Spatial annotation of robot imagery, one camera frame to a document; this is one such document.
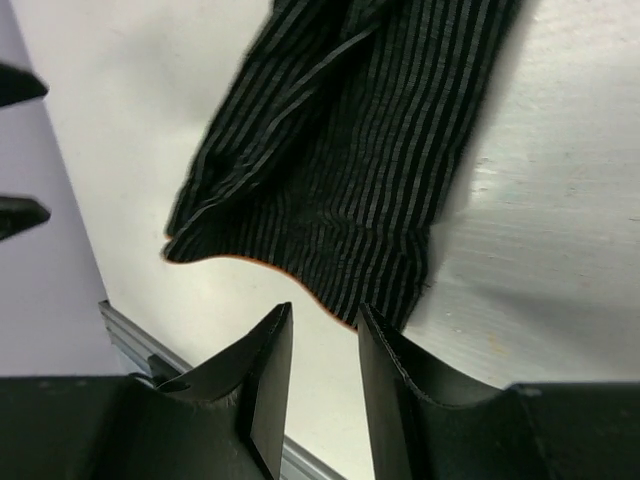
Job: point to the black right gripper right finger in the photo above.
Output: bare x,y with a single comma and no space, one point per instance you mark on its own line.
428,420

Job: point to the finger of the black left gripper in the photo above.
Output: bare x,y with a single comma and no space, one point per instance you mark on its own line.
18,85
20,214

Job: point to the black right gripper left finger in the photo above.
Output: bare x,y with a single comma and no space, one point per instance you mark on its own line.
68,427

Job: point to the black underwear orange trim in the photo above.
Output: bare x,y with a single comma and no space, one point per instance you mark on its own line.
337,146

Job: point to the aluminium table frame rail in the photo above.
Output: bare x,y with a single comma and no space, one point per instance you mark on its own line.
222,419

